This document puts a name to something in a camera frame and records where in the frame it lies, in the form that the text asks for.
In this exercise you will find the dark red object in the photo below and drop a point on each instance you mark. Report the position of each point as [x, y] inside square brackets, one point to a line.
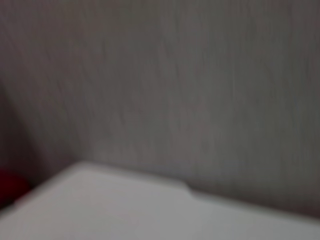
[11, 186]

